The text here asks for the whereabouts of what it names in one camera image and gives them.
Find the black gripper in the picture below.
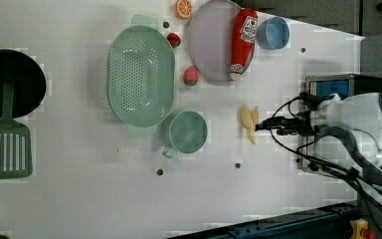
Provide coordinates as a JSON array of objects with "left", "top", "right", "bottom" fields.
[{"left": 255, "top": 111, "right": 314, "bottom": 136}]

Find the yellow plush peeled banana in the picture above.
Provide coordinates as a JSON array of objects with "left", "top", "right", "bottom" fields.
[{"left": 240, "top": 105, "right": 259, "bottom": 144}]

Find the green mug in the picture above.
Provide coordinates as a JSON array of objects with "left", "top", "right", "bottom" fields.
[{"left": 161, "top": 111, "right": 208, "bottom": 158}]

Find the silver toaster oven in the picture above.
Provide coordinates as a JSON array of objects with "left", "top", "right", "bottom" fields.
[{"left": 297, "top": 74, "right": 382, "bottom": 176}]

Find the blue bowl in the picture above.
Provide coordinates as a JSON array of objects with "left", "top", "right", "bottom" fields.
[{"left": 256, "top": 17, "right": 289, "bottom": 50}]

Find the pink plush strawberry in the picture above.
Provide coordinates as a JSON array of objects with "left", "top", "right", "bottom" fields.
[{"left": 183, "top": 66, "right": 199, "bottom": 86}]

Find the red plush ketchup bottle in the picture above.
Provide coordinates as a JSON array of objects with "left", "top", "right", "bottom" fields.
[{"left": 230, "top": 8, "right": 258, "bottom": 81}]

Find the lilac round plate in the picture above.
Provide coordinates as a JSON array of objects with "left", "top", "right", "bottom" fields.
[{"left": 188, "top": 0, "right": 254, "bottom": 81}]

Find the dark red plush strawberry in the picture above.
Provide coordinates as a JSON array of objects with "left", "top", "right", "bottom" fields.
[{"left": 167, "top": 33, "right": 181, "bottom": 48}]

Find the yellow red toy object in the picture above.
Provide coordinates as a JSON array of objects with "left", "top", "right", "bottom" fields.
[{"left": 350, "top": 219, "right": 377, "bottom": 239}]

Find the green perforated colander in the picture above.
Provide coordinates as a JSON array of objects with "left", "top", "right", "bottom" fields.
[{"left": 107, "top": 15, "right": 175, "bottom": 136}]

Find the orange slice toy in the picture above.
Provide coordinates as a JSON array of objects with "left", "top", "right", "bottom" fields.
[{"left": 174, "top": 0, "right": 193, "bottom": 20}]

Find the black round pan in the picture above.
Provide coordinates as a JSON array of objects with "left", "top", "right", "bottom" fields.
[{"left": 0, "top": 50, "right": 47, "bottom": 119}]

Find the green slotted spatula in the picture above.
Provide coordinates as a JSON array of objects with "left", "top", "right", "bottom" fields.
[{"left": 0, "top": 82, "right": 33, "bottom": 179}]

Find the blue metal frame rail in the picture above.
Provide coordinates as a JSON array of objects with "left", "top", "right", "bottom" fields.
[{"left": 167, "top": 203, "right": 360, "bottom": 239}]

